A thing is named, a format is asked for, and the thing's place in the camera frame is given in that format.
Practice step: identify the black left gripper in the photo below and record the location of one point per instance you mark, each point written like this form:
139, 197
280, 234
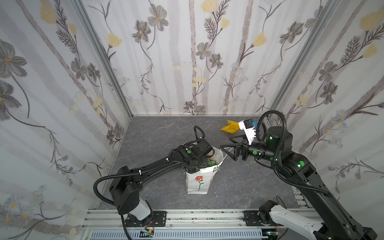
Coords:
202, 160

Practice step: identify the white slotted cable duct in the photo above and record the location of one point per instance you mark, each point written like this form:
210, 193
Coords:
207, 234

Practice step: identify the yellow snack packet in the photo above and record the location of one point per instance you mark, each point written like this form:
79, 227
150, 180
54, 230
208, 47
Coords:
231, 127

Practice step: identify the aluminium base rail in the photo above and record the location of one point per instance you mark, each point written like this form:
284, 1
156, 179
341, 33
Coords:
175, 219

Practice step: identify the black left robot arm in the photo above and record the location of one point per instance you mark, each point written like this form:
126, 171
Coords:
125, 188

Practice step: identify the white printed paper bag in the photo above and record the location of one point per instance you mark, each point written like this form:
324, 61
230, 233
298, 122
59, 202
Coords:
199, 183

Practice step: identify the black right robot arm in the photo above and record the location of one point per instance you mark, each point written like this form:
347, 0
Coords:
296, 170

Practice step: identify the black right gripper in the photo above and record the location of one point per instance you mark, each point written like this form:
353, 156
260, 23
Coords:
242, 151

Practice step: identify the green snack packet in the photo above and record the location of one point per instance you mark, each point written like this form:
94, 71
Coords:
210, 163

